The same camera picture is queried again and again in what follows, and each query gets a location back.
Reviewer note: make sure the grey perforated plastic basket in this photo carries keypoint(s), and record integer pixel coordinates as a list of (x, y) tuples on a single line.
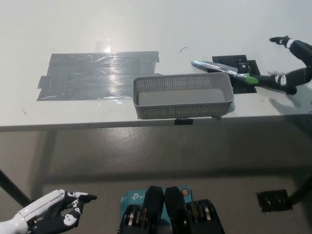
[(180, 111)]

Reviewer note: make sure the small black tape strip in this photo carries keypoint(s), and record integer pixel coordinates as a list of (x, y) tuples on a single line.
[(184, 121)]

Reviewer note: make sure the black metal table leg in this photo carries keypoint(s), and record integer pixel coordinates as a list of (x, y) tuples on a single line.
[(14, 189), (302, 192)]

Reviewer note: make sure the black teal robot torso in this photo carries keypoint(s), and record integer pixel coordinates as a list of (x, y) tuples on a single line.
[(174, 212)]

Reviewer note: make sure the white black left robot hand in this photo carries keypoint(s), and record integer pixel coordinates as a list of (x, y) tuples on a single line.
[(41, 204)]

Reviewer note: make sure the grey duct tape patch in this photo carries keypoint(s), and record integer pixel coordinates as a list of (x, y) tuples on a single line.
[(85, 78)]

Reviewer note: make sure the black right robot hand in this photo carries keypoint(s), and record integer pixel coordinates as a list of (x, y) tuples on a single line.
[(301, 52)]

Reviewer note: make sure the black tape patch on desk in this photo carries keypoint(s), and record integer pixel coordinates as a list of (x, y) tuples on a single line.
[(231, 61)]

